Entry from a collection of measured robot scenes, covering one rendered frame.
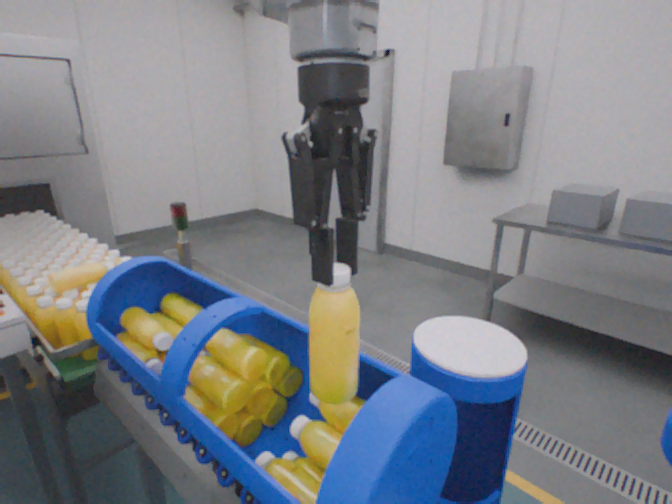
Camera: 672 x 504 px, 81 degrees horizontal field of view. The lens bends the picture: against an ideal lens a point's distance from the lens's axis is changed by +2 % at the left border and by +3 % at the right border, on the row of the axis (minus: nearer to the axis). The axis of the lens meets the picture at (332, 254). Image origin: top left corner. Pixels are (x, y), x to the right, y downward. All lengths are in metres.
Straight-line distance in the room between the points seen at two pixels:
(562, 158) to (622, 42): 0.85
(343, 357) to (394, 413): 0.11
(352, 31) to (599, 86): 3.39
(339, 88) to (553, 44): 3.50
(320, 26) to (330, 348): 0.34
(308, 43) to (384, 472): 0.47
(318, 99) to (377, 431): 0.40
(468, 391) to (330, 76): 0.80
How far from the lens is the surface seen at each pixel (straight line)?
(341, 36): 0.41
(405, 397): 0.58
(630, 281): 3.87
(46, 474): 1.69
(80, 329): 1.38
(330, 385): 0.52
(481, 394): 1.03
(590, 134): 3.74
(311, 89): 0.42
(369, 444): 0.54
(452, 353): 1.05
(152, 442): 1.11
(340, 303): 0.47
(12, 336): 1.34
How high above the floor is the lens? 1.60
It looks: 20 degrees down
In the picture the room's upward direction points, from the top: straight up
